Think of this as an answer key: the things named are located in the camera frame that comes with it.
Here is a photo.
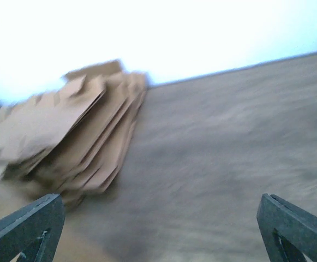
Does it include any stack of flat cardboard blanks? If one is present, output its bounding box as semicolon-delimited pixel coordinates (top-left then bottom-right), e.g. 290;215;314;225
0;59;147;209

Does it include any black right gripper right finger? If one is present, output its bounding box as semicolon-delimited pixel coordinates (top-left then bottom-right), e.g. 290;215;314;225
256;194;317;261

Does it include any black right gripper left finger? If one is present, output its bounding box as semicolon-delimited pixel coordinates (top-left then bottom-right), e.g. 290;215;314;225
0;194;65;261

